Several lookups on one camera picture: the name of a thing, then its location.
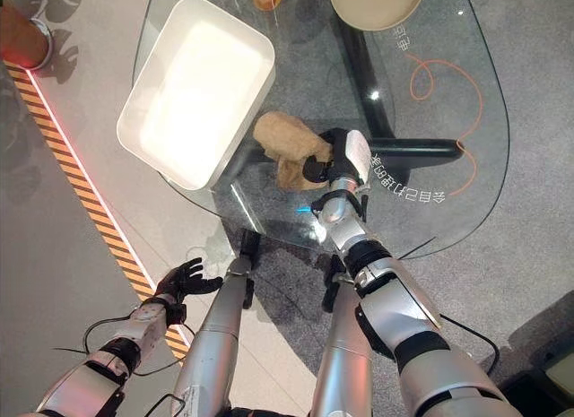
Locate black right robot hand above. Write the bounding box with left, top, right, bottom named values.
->
left=301, top=127, right=373, bottom=188

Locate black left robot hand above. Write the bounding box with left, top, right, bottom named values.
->
left=154, top=256, right=224, bottom=304

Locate tan cleaning cloth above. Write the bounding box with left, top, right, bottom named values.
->
left=253, top=110, right=335, bottom=193

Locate white rectangular basket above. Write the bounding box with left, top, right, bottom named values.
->
left=116, top=0, right=276, bottom=192

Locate black left robot foot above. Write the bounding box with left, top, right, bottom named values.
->
left=239, top=228, right=262, bottom=310

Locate silver left robot leg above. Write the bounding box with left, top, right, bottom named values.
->
left=170, top=256, right=248, bottom=417

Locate silver robot leg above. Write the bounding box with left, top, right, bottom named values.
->
left=309, top=282, right=374, bottom=417
left=170, top=256, right=248, bottom=417

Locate yellow black hazard tape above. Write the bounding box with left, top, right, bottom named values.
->
left=4, top=60, right=189, bottom=361

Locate beige round bowl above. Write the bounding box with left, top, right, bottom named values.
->
left=327, top=0, right=426, bottom=32

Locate silver right robot leg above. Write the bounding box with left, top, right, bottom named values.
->
left=309, top=282, right=374, bottom=417

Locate brown pot with white rim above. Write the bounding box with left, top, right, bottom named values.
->
left=0, top=0, right=55, bottom=71

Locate dark grey box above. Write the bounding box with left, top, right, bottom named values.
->
left=497, top=291, right=574, bottom=417

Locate orange cable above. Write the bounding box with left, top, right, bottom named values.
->
left=404, top=52, right=484, bottom=197

